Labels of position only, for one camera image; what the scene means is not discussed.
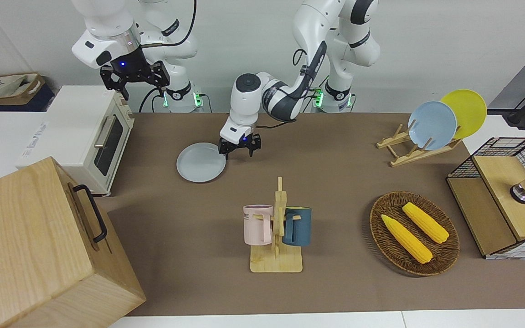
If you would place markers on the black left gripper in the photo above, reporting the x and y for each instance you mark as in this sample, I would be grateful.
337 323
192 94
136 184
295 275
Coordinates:
240 141

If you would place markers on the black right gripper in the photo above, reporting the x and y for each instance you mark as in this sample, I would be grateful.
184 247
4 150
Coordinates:
130 68

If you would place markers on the gray round plate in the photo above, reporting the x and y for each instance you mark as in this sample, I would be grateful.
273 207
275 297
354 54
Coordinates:
198 163

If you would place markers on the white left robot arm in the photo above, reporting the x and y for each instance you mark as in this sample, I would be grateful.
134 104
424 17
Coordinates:
246 100

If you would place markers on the wooden plate rack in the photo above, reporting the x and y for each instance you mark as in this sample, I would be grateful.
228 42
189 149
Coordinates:
408 157

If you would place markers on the light blue plate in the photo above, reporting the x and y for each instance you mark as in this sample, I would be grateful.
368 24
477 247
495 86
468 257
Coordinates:
433 125

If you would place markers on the yellow plate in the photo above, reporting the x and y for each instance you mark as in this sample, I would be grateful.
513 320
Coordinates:
470 109

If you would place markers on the pink mug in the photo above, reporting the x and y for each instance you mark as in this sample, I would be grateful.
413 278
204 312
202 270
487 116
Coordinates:
255 225

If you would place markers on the white toaster oven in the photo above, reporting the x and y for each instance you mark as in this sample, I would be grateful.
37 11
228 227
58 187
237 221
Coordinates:
71 132

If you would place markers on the dark teal mug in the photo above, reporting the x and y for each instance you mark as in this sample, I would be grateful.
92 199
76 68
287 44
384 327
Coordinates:
300 228

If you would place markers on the brown cardboard box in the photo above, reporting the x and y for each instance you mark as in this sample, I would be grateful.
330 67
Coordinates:
34 89

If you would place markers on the wooden mug tree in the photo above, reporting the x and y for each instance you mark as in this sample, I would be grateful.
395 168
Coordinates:
274 263

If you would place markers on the brown wicker basket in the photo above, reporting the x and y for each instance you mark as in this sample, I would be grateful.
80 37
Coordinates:
390 246

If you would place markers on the yellow corn cob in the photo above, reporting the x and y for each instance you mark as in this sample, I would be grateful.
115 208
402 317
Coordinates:
426 223
406 239

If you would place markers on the light wooden cabinet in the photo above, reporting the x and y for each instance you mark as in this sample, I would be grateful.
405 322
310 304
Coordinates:
30 255

